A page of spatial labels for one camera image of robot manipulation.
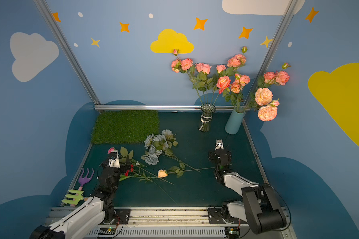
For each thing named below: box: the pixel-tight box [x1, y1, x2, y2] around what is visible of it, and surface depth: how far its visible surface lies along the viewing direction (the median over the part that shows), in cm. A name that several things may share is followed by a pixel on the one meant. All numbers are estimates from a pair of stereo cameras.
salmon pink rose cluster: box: [230, 73, 251, 108], surface depth 81 cm
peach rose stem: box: [157, 162, 216, 178], surface depth 90 cm
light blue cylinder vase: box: [224, 106, 246, 135], surface depth 105 cm
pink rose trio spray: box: [171, 49, 204, 106], surface depth 88 cm
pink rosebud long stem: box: [194, 62, 212, 105], surface depth 88 cm
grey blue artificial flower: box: [140, 129, 201, 173], surface depth 95 cm
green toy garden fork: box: [61, 189, 85, 206], surface depth 80 cm
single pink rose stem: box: [212, 75, 231, 106], surface depth 78 cm
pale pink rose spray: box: [254, 87, 281, 122], surface depth 64 cm
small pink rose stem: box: [215, 64, 227, 77], surface depth 88 cm
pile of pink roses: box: [194, 62, 214, 105], surface depth 88 cm
